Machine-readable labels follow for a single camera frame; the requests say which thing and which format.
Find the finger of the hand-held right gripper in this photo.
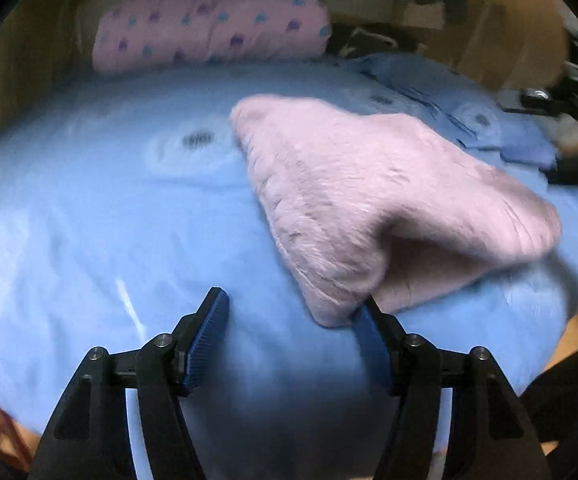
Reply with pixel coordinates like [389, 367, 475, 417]
[501, 85, 578, 128]

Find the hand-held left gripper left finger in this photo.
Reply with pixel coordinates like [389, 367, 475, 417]
[29, 287, 230, 480]

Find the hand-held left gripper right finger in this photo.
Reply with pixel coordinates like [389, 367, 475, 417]
[351, 297, 552, 480]

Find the pink knitted sweater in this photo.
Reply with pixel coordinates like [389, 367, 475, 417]
[230, 94, 564, 329]

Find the blue printed pillow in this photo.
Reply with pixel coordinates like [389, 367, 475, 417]
[361, 52, 558, 172]

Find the blue bed sheet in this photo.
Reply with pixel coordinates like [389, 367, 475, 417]
[0, 52, 578, 480]

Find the dark cloth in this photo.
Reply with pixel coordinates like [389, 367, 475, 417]
[326, 24, 422, 60]

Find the pink dotted pillow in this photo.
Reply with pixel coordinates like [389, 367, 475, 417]
[92, 0, 334, 77]

